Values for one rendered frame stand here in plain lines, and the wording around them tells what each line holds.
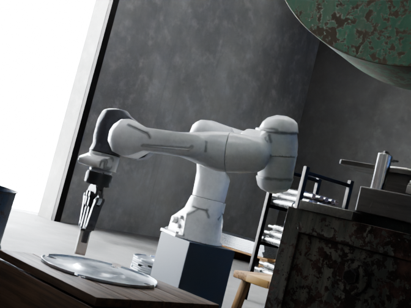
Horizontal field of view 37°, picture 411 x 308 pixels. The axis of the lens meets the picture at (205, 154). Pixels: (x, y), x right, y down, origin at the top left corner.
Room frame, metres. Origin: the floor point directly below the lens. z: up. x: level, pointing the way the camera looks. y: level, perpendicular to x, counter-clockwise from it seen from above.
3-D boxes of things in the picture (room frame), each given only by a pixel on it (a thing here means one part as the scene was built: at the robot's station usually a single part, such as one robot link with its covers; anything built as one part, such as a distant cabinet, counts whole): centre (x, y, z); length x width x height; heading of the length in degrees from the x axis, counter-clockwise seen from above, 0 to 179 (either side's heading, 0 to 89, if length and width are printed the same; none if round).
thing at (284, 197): (4.13, -0.74, 0.47); 0.46 x 0.43 x 0.95; 30
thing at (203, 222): (2.02, -0.02, 0.52); 0.22 x 0.19 x 0.14; 33
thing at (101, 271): (1.52, 0.18, 0.35); 0.29 x 0.29 x 0.01
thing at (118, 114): (1.72, 0.23, 0.71); 0.18 x 0.10 x 0.13; 77
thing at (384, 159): (1.43, -0.42, 0.75); 0.03 x 0.03 x 0.10; 50
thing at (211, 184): (1.96, -0.02, 0.71); 0.18 x 0.11 x 0.25; 132
